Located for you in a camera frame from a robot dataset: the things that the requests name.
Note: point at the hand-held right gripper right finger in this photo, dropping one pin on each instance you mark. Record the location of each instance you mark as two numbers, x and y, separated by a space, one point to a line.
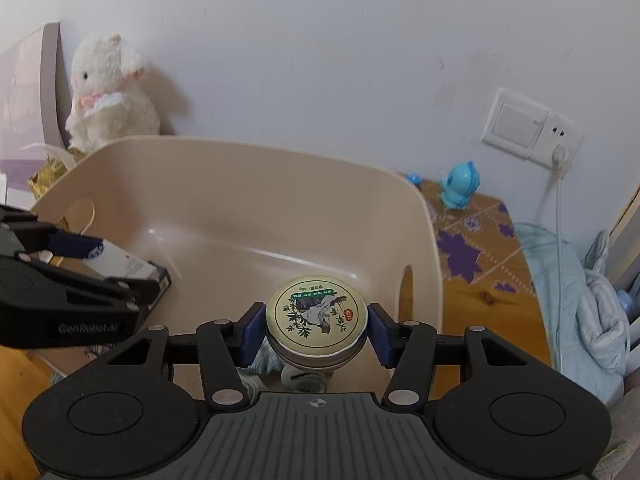
380 337

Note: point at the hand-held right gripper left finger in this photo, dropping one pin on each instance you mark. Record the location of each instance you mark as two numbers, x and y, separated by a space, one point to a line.
252 334

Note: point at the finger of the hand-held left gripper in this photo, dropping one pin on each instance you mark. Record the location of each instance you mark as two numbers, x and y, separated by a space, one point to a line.
75 246
115 288

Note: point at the white small box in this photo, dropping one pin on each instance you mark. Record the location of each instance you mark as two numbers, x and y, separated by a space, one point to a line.
127 262

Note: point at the round tin with green print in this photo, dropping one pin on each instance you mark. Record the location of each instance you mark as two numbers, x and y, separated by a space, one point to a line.
316 312

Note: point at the beige plastic bin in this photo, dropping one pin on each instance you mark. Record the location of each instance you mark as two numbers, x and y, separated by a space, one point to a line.
280 200

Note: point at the grey-green sock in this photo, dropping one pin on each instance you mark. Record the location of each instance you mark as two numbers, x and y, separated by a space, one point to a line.
272 365

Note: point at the gold foil wrapper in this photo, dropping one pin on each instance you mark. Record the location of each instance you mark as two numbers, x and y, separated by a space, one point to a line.
50 172

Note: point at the orange cloth with purple flowers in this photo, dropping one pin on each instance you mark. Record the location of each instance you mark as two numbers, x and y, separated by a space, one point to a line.
480 255

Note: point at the white plush toy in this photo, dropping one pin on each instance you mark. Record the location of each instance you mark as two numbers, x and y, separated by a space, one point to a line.
115 95

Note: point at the pale pink board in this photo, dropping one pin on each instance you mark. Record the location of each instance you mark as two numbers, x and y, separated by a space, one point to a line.
27 95

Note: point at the small blue toy piece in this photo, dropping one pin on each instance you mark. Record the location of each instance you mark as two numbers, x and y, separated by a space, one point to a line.
413 178

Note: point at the blue toy figure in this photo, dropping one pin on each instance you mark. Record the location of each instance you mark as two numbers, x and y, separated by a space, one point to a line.
457 185

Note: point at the light blue blanket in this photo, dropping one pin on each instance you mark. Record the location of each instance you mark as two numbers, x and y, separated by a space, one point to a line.
570 300

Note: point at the white wall switch socket panel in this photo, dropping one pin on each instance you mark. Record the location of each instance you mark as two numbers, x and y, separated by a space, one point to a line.
520 122

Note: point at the beige bed frame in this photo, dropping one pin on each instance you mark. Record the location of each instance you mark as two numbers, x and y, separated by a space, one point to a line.
627 230

